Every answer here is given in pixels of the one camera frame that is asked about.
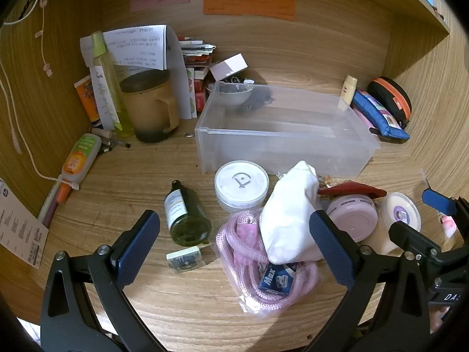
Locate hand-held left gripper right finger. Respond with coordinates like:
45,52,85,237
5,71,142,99
304,210,431,352

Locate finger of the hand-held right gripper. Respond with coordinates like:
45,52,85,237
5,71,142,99
388,221,469,275
421,188,469,228

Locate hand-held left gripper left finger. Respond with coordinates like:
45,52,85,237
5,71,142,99
40,210,164,352

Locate cream tub with purple label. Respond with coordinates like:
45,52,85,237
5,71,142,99
361,192,421,255

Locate pink round jar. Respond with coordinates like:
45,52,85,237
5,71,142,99
325,194,379,243

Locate small white pencil sharpener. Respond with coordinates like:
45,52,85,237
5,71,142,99
166,246,203,272

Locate white cloth pouch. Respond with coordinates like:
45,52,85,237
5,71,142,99
259,160,327,265

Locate small blue staple box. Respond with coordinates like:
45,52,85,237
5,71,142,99
258,262,298,296

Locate pink rope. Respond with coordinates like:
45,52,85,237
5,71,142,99
215,210,320,314

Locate clear plastic storage box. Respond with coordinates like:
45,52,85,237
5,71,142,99
194,81,381,177

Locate wooden desktop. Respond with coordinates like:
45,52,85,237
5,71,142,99
0,70,436,351

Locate pink printed cloth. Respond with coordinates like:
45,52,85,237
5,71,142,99
441,214,458,239

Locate green glass bottle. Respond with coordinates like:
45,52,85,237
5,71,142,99
164,180,212,247

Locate pink pen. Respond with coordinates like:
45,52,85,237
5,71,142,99
38,185,62,228

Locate blue pencil case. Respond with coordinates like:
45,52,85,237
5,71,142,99
352,90,411,144

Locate orange and green glue bottle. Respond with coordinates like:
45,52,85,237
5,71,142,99
60,133,102,184

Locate clear jar with white lid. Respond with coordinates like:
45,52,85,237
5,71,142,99
214,160,270,214

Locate pink flat pouch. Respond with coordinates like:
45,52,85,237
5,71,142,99
354,108,378,133

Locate black and orange round case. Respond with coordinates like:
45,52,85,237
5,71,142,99
367,77,413,129

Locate white printed receipt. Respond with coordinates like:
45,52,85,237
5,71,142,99
0,180,50,270

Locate brown mug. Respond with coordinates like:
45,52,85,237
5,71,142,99
120,70,180,143

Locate cream lip balm tube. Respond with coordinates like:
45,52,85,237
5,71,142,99
337,75,358,112

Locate white illustrated card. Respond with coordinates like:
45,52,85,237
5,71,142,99
90,65,123,131

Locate orange tube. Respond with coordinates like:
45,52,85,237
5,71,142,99
74,75,101,125

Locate yellow-green spray bottle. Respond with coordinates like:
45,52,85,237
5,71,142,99
90,31,135,138

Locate glass bowl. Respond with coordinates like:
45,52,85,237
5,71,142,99
205,81,253,107

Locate stack of snack packets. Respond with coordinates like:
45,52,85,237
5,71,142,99
178,36,217,114

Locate white printed paper sheets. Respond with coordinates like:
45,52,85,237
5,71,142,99
80,25,192,120

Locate wooden shelf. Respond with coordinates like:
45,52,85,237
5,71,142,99
381,0,451,33

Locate small white and pink box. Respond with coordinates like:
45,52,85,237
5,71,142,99
209,53,248,82

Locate orange sticky note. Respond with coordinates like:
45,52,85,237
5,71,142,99
203,0,296,21

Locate wooden handled tool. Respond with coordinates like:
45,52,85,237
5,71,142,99
90,126,132,152

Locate white cable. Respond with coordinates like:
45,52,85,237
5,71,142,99
0,0,79,191

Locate white bead string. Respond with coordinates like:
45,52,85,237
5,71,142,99
35,0,52,78

